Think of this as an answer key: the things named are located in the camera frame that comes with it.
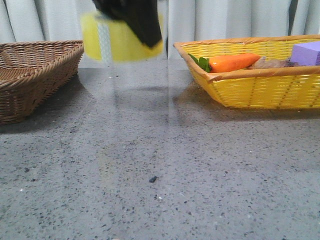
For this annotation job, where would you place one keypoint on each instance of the orange toy carrot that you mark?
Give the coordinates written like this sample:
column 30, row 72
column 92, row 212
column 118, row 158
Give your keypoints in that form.
column 226, row 63

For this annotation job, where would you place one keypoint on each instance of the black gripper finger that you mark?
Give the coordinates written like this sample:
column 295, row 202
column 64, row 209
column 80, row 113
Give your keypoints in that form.
column 140, row 15

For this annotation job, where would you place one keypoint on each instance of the white curtain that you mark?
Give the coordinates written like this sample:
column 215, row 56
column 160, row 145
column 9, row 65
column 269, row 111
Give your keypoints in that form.
column 183, row 20

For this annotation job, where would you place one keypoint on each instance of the brown wicker basket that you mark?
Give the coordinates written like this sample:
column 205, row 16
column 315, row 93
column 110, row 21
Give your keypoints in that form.
column 32, row 71

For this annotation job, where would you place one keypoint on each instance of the brown crumpled object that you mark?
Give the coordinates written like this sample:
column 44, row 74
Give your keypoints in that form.
column 263, row 63

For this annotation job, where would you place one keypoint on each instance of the purple foam block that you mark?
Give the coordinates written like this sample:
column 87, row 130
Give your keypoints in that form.
column 306, row 54

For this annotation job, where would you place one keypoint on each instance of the yellow woven basket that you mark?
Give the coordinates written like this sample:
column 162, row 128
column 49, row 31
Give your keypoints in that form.
column 274, row 88

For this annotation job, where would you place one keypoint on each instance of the yellow tape roll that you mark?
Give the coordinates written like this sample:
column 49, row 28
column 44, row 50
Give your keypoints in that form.
column 108, row 40

